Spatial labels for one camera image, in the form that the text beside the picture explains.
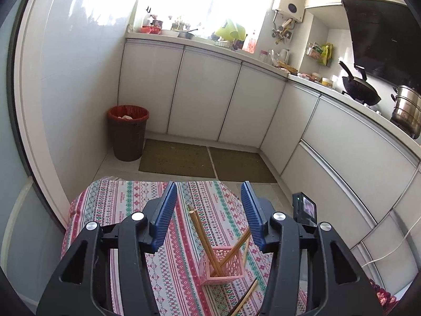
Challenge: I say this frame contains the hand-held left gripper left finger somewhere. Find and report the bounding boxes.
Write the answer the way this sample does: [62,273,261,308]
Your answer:
[36,181,178,316]

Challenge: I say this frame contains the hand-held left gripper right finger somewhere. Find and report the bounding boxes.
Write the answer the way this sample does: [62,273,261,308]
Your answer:
[241,181,384,316]

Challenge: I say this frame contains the pink plastic basket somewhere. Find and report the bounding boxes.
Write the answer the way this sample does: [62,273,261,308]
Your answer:
[198,246,245,286]

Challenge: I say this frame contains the patterned striped tablecloth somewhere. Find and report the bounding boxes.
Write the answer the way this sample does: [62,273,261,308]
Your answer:
[62,178,310,316]

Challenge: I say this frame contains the white cabinet with drawers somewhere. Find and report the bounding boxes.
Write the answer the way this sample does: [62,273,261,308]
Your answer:
[260,74,421,297]

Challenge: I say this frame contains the brown bin with red bag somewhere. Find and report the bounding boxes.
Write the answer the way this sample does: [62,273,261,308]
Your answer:
[107,105,149,162]

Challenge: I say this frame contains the white cabinet with doors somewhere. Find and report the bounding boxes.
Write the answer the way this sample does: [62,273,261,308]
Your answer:
[117,33,290,154]

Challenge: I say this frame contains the black wok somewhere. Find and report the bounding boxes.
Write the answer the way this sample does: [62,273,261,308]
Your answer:
[339,61,382,106]

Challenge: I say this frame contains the brown woven tray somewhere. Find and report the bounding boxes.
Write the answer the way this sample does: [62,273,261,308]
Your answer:
[275,63,298,75]

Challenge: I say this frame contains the steel steamer pot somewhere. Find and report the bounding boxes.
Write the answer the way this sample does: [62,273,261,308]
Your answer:
[390,85,421,139]

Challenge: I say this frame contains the red drink bottle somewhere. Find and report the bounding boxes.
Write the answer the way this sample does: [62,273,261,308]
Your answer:
[242,30,258,54]

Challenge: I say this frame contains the black range hood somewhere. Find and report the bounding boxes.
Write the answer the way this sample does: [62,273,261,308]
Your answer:
[342,0,421,88]

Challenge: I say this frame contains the green cloth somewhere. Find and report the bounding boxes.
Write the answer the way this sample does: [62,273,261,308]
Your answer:
[214,19,247,42]

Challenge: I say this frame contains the white bottle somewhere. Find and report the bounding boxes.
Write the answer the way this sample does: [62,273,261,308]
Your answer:
[142,7,156,27]

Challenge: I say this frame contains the white cable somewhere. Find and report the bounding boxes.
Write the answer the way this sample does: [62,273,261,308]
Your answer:
[363,168,421,269]

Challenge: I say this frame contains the sliding door frame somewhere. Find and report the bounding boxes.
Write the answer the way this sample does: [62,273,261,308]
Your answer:
[0,0,71,307]

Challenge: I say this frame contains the wall rack with packets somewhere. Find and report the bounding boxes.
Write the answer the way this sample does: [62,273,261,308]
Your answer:
[306,42,333,66]

